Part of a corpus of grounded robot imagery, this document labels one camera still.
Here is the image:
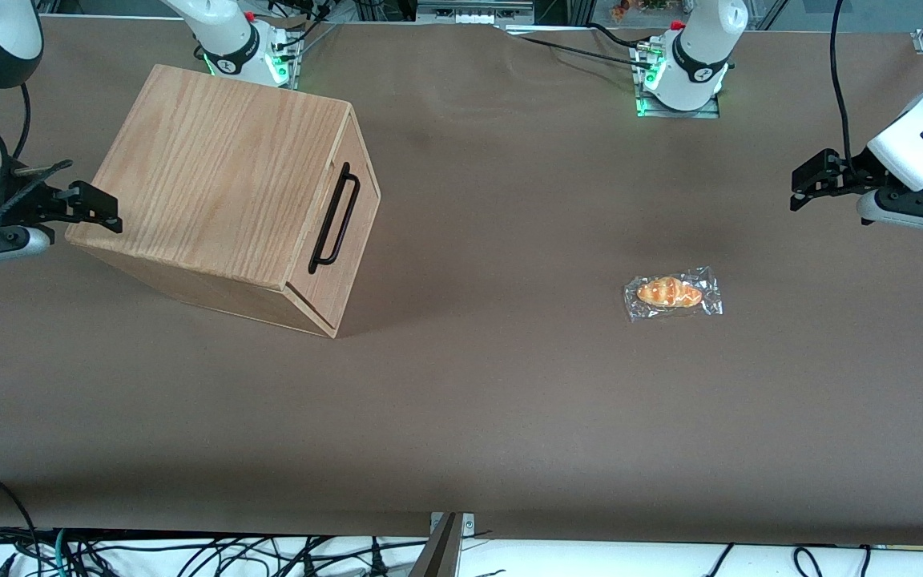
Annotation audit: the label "black metal drawer handle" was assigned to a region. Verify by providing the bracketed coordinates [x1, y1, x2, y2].
[307, 162, 362, 276]

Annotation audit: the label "bread roll in clear wrapper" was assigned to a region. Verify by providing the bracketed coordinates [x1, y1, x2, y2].
[623, 266, 725, 323]

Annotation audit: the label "wooden drawer with tall box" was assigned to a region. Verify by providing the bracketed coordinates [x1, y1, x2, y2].
[285, 103, 374, 321]

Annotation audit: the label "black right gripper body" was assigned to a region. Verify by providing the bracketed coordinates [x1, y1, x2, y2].
[0, 171, 71, 240]

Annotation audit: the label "short black table cable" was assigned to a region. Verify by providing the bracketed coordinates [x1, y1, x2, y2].
[587, 22, 647, 50]

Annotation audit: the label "tangled black floor cables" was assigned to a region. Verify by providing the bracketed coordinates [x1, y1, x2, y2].
[0, 525, 430, 577]

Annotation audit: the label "wooden drawer cabinet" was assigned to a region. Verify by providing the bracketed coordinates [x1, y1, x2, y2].
[65, 63, 363, 339]

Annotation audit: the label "metal table edge bracket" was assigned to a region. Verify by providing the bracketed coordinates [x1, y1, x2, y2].
[408, 512, 477, 577]

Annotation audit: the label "brown table cover sheet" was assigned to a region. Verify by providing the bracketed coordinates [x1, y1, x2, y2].
[0, 14, 923, 547]

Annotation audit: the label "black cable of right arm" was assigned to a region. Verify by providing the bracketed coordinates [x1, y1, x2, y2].
[9, 80, 32, 161]

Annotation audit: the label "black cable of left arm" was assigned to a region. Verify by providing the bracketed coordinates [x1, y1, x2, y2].
[828, 0, 871, 181]

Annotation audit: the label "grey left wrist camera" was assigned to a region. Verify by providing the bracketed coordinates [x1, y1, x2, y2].
[856, 188, 923, 240]

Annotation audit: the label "long black table cable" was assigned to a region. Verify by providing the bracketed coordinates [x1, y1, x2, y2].
[502, 26, 659, 71]

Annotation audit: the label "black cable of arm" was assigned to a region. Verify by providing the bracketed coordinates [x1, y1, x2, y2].
[9, 80, 32, 161]
[828, 0, 871, 181]

